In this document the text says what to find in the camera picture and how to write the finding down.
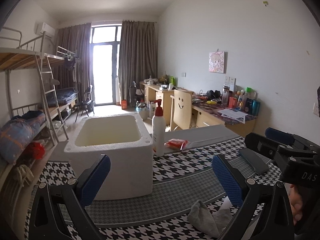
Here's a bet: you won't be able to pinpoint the white air conditioner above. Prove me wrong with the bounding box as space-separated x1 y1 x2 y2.
35 22 56 38

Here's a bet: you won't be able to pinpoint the brown curtain right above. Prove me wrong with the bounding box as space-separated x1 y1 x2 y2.
118 21 158 100

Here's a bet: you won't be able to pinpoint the brown curtain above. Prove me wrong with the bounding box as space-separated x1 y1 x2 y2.
53 23 92 98
118 21 158 100

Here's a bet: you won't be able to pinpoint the far wooden desk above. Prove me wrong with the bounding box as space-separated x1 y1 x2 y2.
139 82 174 126

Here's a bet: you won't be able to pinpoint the orange container on floor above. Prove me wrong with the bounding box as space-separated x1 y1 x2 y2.
121 100 127 110

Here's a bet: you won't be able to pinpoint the white bucket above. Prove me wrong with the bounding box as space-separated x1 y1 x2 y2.
136 102 149 121

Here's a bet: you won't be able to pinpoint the papers on desk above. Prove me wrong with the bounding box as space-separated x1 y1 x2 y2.
217 108 247 124

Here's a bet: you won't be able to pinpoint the grey sock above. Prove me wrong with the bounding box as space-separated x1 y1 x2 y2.
187 200 232 238

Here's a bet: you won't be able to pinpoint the teal bottle on desk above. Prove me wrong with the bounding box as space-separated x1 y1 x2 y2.
252 100 261 116

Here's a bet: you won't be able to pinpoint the houndstooth tablecloth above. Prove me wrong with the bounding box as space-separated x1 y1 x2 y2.
23 124 283 240

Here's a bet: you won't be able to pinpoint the right hand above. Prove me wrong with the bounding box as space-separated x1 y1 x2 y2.
289 184 303 225

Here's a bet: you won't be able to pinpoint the wall picture canvas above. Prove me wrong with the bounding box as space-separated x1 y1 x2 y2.
209 51 225 74

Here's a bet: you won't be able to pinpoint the wooden desk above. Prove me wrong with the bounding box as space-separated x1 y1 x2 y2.
192 97 256 137
139 82 174 126

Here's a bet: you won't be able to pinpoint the white lotion pump bottle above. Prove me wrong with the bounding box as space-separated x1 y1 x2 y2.
152 99 166 157

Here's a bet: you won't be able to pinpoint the blue plaid quilt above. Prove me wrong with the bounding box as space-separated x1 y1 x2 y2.
1 111 46 165

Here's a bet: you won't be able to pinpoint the white foam box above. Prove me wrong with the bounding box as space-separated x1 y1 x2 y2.
64 113 153 200

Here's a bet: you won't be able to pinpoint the brown curtain left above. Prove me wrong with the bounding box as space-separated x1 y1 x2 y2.
53 23 92 98

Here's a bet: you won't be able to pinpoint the metal bunk bed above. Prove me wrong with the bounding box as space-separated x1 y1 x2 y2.
0 26 81 201

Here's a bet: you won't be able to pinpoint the white foam roll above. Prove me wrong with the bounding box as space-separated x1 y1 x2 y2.
220 196 233 210

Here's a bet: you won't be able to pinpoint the smiley wooden chair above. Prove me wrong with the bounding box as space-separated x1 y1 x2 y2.
170 90 193 131

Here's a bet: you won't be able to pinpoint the red snack packet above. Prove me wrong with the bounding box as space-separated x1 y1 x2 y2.
164 139 189 151

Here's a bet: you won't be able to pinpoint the red plastic bag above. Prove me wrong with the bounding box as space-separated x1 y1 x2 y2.
24 142 46 160

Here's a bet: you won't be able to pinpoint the black folding chair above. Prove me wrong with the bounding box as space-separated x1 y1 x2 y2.
74 85 93 122

